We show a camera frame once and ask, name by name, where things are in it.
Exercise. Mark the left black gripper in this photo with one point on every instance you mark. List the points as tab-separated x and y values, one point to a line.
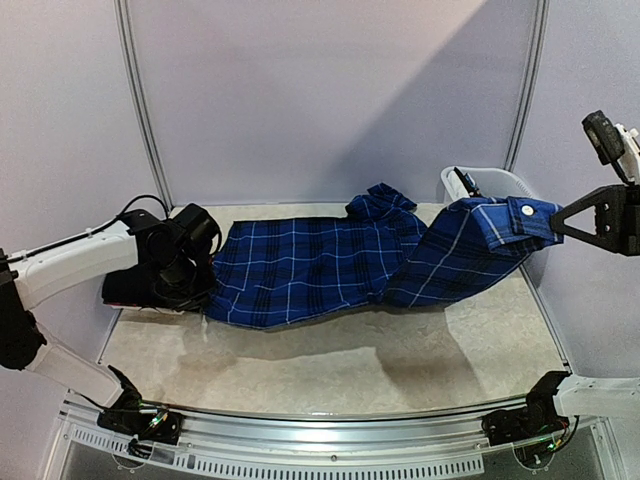
196	298

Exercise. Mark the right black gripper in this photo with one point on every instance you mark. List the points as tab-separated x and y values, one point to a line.
613	220

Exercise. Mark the black t-shirt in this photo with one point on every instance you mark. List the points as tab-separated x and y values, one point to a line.
139	287

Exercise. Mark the blue plaid shirt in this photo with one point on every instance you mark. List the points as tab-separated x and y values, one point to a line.
280	272

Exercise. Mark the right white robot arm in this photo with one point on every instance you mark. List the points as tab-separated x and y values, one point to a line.
604	397

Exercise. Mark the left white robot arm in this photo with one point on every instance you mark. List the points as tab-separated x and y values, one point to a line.
145	263

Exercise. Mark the white laundry basket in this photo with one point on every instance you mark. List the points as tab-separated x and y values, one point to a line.
493	182

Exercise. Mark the black garment in basket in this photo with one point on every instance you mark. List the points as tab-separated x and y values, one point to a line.
471	185

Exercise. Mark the white towel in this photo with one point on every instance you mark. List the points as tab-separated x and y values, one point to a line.
452	187

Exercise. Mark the perforated metal front panel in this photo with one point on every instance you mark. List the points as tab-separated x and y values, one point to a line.
87	453

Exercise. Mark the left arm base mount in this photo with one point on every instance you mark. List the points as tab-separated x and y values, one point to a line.
129	415

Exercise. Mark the aluminium front rail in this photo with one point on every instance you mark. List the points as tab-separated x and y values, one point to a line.
443	427

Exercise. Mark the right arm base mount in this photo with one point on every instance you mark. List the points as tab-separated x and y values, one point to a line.
538	417

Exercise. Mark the right wall metal profile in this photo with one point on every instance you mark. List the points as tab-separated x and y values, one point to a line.
531	68

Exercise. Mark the wall metal profile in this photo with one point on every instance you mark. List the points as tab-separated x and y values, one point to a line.
133	73
531	68

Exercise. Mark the left wall metal profile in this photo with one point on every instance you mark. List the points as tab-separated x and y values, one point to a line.
133	73

